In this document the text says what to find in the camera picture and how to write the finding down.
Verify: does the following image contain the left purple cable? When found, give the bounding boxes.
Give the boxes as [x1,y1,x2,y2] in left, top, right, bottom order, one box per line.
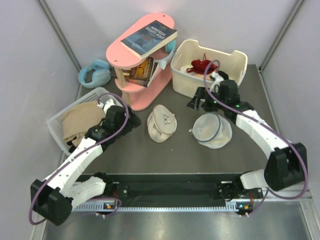
[28,92,130,225]

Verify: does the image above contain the clothes pile in cream basket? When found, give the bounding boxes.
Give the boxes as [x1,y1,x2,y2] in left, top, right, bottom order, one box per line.
[180,65,229,82]

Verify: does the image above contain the beige trim mesh laundry bag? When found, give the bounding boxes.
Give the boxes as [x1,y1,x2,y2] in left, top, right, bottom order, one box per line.
[147,104,178,143]

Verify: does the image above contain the grey slotted cable duct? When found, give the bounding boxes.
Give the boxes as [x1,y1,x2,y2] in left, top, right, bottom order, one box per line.
[73,201,252,214]

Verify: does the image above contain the grey trim mesh laundry bag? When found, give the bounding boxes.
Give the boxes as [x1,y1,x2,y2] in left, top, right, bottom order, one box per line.
[189,112,233,149]

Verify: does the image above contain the dark blue paperback book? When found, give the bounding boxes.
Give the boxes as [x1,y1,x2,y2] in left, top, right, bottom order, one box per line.
[120,20,178,60]

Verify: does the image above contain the red bra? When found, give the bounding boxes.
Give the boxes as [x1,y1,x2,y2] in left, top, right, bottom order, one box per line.
[186,53,218,75]

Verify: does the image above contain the blue headphones on floor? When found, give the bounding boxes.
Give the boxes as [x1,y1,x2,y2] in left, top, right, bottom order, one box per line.
[78,59,112,89]

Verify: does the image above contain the pink two-tier shelf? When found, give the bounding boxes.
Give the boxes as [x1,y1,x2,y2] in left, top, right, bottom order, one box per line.
[105,12,176,112]

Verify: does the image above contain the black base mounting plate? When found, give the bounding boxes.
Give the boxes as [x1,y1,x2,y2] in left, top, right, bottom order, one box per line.
[93,172,263,201]

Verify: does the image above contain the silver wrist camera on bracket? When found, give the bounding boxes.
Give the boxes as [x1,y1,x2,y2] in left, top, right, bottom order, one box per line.
[97,99,117,111]

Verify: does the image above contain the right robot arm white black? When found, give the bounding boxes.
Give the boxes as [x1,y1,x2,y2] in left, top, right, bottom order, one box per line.
[187,80,308,198]

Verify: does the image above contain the purple cable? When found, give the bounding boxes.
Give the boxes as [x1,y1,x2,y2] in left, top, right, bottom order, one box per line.
[28,92,130,225]
[203,59,309,219]

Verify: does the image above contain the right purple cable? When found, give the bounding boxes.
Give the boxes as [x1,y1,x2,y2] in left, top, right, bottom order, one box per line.
[203,59,309,219]

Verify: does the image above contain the beige folded cloth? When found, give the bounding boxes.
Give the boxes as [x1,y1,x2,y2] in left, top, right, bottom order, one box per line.
[61,100,106,147]

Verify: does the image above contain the brown orange book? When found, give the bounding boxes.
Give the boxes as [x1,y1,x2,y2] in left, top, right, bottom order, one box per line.
[125,57,159,88]

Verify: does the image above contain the cream plastic laundry basket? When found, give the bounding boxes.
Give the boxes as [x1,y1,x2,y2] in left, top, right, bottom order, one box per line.
[170,39,249,99]

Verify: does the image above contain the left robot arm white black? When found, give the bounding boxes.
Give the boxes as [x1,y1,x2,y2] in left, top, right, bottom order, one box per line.
[28,105,142,226]

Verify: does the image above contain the white plastic perforated basket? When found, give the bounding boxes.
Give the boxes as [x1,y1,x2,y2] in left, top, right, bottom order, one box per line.
[46,87,121,156]

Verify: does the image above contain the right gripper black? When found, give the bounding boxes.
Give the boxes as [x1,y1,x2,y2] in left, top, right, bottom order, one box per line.
[186,87,227,113]

